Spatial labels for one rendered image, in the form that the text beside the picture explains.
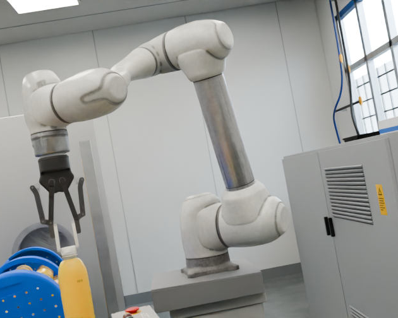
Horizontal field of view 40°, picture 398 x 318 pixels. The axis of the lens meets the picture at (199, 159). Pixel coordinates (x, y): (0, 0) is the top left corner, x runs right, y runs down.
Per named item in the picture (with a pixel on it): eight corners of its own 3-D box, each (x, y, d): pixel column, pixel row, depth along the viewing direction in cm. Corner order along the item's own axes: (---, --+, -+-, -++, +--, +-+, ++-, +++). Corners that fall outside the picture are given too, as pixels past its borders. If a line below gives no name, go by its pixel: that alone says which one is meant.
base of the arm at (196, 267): (225, 262, 210) (223, 247, 210) (240, 269, 188) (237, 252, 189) (179, 270, 206) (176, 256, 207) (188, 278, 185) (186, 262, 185)
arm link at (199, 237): (199, 252, 207) (191, 194, 208) (242, 248, 197) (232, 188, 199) (175, 260, 193) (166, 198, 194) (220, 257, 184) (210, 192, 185)
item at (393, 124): (401, 131, 285) (398, 117, 285) (429, 126, 261) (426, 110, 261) (380, 135, 282) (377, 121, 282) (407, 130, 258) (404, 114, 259)
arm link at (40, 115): (18, 137, 135) (55, 127, 129) (7, 76, 136) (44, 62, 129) (50, 136, 145) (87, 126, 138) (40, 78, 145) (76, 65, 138)
